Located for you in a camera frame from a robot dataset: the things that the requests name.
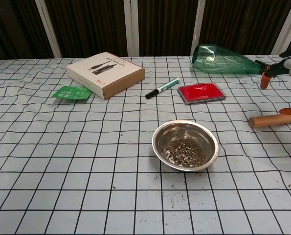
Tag green packet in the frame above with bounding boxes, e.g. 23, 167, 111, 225
52, 85, 92, 100

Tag green plastic spray bottle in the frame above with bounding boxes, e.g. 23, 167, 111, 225
191, 44, 273, 78

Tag wooden stick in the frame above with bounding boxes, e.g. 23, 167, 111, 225
248, 114, 291, 128

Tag white metal frame post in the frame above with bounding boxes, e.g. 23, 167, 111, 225
271, 0, 291, 56
124, 0, 140, 57
35, 0, 63, 59
190, 0, 206, 57

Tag dark pleated curtain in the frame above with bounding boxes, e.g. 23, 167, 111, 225
0, 0, 291, 60

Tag crushed nuts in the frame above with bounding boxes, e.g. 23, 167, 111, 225
165, 138, 206, 168

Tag red ink pad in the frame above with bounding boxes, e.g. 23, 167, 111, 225
177, 82, 227, 105

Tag checkered tablecloth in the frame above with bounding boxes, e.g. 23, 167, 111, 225
0, 55, 291, 235

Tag white cardboard box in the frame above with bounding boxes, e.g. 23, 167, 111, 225
66, 51, 146, 100

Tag stainless steel bowl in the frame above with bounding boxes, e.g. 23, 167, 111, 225
152, 119, 220, 172

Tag green white marker pen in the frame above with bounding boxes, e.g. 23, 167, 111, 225
145, 77, 180, 100

